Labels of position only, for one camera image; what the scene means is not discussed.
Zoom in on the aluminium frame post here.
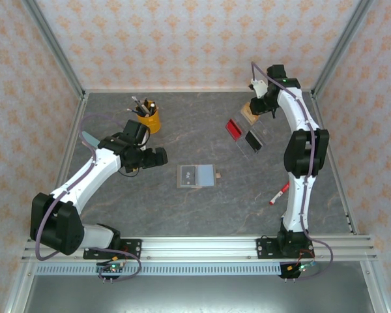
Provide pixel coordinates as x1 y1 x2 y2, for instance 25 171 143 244
21 0 86 100
311 0 376 98

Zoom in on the purple cable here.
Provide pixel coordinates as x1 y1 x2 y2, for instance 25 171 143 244
35 113 143 284
250 61 334 284

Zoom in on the small circuit board green light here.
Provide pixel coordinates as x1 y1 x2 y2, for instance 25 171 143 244
279 262 317 283
96 262 126 284

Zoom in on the grey metal panel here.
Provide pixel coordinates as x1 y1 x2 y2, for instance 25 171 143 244
22 275 371 313

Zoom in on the clear acrylic card stand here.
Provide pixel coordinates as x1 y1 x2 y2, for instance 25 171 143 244
226 109 275 160

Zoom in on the light blue whiteboard eraser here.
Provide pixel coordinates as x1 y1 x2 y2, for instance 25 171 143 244
81 131 100 148

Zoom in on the black card white logo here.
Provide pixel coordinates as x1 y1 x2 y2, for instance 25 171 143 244
179 166 198 186

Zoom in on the thin black cable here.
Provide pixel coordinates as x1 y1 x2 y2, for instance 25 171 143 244
118 167 140 179

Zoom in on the black pen silver tip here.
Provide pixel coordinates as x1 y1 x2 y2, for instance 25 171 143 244
131 95 148 115

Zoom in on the gold card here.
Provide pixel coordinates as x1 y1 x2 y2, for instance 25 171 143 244
240 102 260 126

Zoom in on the yellow pen cup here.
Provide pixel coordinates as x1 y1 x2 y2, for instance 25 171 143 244
136 107 162 135

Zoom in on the red whiteboard marker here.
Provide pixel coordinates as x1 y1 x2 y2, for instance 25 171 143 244
268 181 291 206

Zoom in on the red card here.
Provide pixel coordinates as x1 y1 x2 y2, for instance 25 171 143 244
225 119 244 142

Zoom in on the aluminium frame leg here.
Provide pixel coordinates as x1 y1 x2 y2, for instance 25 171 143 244
5 260 36 313
361 260 390 313

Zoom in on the aluminium mounting beam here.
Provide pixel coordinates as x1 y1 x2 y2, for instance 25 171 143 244
21 236 379 261

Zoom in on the beige leather card holder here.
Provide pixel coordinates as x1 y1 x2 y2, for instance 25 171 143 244
176 164 222 189

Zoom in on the grey slotted cable duct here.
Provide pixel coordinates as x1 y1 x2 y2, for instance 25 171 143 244
35 264 315 276

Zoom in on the aluminium table edge rail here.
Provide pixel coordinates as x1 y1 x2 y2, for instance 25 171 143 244
84 87 313 95
309 91 360 235
37 93 89 236

